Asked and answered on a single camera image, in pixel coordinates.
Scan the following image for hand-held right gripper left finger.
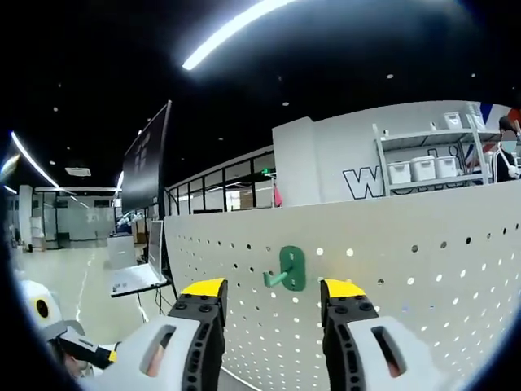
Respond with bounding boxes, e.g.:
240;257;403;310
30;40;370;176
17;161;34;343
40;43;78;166
87;278;228;391

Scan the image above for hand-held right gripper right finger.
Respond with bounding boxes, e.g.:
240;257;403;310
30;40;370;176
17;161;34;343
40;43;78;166
319;278;453;391

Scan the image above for green hook assembly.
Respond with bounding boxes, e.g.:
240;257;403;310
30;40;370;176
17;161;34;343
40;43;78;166
262;245;307;292

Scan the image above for white perforated mounting plate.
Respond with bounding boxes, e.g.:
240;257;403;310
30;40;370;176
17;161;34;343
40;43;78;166
162;178;521;391

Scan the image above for white laptop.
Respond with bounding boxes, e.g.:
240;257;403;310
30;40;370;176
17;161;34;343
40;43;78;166
109;219;169;297

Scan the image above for large dark display screen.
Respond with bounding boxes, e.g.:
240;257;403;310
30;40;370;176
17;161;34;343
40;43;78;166
120;99;173;213

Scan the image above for white storage box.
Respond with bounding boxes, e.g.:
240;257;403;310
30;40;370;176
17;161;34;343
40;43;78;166
442;112;464;132
409;155;437;182
435;156;460;179
387;160;412;185

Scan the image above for metal shelf rack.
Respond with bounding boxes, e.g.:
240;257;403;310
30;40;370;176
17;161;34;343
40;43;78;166
372;121;504;197

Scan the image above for long ceiling light strip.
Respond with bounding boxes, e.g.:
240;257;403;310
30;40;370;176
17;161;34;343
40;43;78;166
182;0;296;71

